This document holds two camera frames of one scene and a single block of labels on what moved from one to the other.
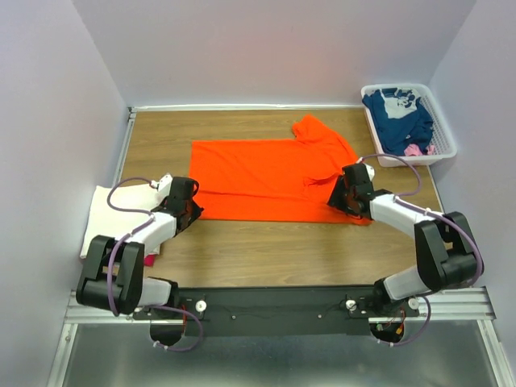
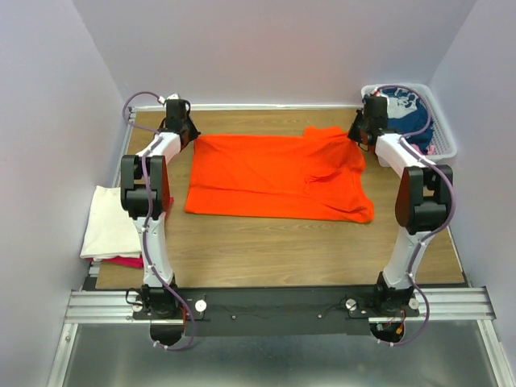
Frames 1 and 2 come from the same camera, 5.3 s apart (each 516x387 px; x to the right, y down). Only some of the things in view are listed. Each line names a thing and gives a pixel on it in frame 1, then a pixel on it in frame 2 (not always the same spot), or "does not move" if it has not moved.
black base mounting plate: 280,310 does not move
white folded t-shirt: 108,222 does not move
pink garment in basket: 414,149 does not move
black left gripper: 189,210 -> 189,130
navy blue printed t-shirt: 400,119 does not move
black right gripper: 343,197 -> 356,129
